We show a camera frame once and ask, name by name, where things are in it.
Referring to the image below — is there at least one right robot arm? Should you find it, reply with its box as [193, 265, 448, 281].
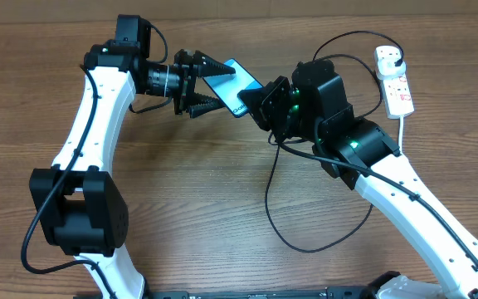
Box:
[238, 60, 478, 298]

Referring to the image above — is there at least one white power strip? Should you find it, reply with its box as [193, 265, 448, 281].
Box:
[374, 46, 414, 119]

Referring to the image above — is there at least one white USB wall charger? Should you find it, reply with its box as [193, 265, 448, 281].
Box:
[376, 59, 407, 81]

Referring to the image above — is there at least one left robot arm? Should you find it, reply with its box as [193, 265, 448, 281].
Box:
[29, 15, 234, 298]

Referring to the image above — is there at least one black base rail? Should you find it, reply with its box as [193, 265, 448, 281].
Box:
[72, 284, 443, 299]

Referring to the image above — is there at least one Samsung Galaxy smartphone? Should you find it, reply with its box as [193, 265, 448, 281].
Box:
[204, 58, 262, 118]

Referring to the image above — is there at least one black USB charging cable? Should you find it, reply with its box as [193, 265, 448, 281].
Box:
[264, 30, 405, 254]

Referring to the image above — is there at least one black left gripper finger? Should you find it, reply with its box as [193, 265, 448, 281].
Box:
[187, 93, 225, 119]
[197, 52, 236, 77]

